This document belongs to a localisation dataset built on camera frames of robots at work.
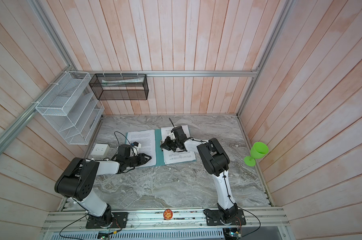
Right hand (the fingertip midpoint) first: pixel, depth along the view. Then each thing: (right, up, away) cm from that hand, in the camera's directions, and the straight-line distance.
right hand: (160, 145), depth 98 cm
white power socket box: (-39, -4, -2) cm, 39 cm away
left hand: (-6, -9, -4) cm, 12 cm away
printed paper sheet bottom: (+8, -7, -2) cm, 11 cm away
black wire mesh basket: (-29, +41, +6) cm, 51 cm away
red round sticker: (+7, -33, -23) cm, 41 cm away
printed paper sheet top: (-11, +4, +8) cm, 14 cm away
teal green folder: (0, -6, 0) cm, 6 cm away
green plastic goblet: (+57, -1, -16) cm, 59 cm away
